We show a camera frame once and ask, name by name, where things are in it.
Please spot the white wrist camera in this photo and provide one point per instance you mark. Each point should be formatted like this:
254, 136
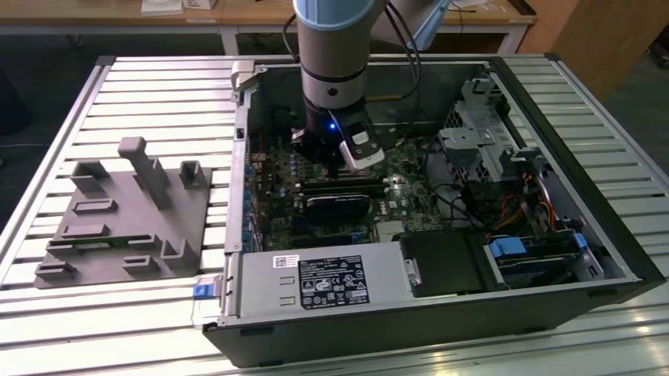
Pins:
361, 150

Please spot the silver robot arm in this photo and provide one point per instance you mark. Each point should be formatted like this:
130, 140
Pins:
332, 51

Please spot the black plastic shroud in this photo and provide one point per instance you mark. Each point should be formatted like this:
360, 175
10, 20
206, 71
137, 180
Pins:
444, 262

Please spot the blue disk carrier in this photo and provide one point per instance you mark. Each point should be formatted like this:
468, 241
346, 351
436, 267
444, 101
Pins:
507, 248

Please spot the blue side clip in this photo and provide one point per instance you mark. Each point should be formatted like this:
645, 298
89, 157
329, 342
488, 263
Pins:
201, 291

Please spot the blue drive bay tab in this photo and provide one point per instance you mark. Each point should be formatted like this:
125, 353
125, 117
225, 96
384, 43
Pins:
580, 243

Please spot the black graphics card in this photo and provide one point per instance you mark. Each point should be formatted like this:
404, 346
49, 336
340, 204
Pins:
340, 207

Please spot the green RAM stick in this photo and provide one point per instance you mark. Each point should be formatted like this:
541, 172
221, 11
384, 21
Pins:
99, 245

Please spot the white box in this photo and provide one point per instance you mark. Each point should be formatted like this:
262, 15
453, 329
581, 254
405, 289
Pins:
162, 7

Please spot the metal drive cage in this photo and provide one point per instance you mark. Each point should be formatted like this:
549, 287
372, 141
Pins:
460, 141

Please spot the grey power supply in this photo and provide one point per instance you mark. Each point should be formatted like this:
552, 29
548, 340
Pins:
261, 282

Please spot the grey parts rack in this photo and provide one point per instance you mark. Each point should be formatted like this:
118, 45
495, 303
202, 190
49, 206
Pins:
131, 219

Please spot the wooden desk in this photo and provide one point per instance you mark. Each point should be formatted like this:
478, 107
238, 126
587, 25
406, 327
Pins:
78, 17

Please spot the brown wooden cabinet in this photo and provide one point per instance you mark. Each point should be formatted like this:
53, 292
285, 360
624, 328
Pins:
601, 39

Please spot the black PC case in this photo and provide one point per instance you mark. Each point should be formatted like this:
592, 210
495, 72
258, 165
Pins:
366, 340

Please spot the small silver heat sink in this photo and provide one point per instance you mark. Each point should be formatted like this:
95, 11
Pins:
392, 230

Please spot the green motherboard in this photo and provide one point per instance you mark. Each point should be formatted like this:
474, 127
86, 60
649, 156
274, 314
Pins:
413, 207

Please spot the black RAM slot bank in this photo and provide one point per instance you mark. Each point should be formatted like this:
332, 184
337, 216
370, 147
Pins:
340, 188

